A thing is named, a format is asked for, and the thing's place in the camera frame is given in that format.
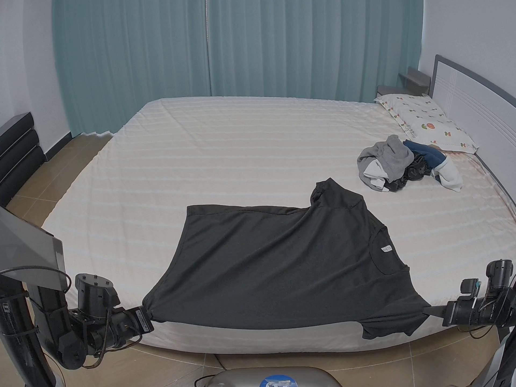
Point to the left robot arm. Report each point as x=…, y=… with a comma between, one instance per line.
x=28, y=248

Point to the bed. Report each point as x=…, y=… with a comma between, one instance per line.
x=242, y=143

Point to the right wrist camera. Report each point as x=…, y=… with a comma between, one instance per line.
x=470, y=288

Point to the black T-shirt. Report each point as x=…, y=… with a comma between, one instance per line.
x=274, y=268

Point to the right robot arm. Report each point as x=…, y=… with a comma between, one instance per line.
x=500, y=296

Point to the pile of clothes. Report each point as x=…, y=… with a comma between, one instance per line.
x=395, y=159

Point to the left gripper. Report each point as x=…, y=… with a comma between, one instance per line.
x=135, y=323

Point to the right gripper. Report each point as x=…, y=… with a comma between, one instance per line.
x=459, y=313

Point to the blue-green curtain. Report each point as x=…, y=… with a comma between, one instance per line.
x=314, y=34
x=129, y=55

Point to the black chest of drawers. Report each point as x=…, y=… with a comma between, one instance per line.
x=18, y=155

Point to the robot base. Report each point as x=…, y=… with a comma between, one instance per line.
x=250, y=377

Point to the grey bedside table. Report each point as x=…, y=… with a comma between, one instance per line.
x=413, y=78

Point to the white printed pillow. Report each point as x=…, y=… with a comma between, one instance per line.
x=427, y=119

